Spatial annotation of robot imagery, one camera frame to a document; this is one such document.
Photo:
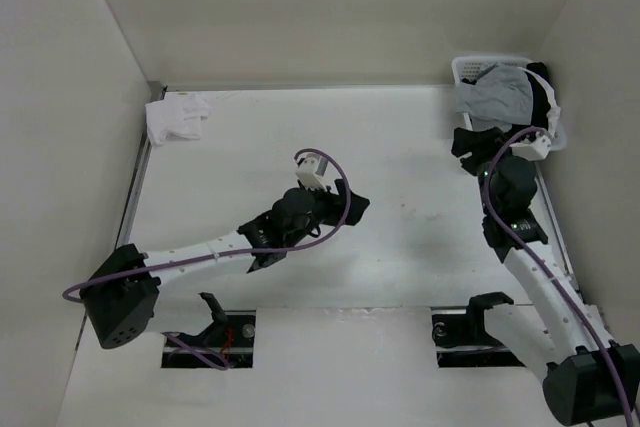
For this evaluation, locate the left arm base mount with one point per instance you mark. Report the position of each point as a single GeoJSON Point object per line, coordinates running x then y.
{"type": "Point", "coordinates": [227, 338]}

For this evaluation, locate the white garment in basket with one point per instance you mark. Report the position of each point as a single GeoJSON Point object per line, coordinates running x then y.
{"type": "Point", "coordinates": [553, 114]}

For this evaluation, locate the white plastic basket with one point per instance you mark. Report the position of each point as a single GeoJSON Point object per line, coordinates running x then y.
{"type": "Point", "coordinates": [469, 66]}

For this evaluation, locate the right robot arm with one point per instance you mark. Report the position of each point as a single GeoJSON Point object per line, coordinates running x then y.
{"type": "Point", "coordinates": [585, 374]}

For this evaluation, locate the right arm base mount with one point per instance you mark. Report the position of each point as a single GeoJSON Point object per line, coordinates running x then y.
{"type": "Point", "coordinates": [461, 339]}

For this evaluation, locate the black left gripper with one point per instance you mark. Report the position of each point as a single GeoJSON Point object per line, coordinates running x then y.
{"type": "Point", "coordinates": [337, 204]}

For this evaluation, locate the grey tank top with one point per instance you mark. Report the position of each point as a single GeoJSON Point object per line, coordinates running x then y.
{"type": "Point", "coordinates": [501, 96]}

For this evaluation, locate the white folded tank top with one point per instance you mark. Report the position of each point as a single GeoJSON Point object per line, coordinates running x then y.
{"type": "Point", "coordinates": [178, 117]}

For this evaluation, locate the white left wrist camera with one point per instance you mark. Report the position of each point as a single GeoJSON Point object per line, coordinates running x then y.
{"type": "Point", "coordinates": [310, 172]}

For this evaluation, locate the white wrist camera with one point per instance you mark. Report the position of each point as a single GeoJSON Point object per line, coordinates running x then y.
{"type": "Point", "coordinates": [532, 144]}
{"type": "Point", "coordinates": [310, 172]}

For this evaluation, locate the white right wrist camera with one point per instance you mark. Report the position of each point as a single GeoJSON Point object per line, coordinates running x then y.
{"type": "Point", "coordinates": [532, 144]}

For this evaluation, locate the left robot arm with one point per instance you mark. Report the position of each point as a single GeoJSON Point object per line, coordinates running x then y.
{"type": "Point", "coordinates": [123, 297]}

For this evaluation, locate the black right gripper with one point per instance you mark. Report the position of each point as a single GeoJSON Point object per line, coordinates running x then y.
{"type": "Point", "coordinates": [481, 144]}

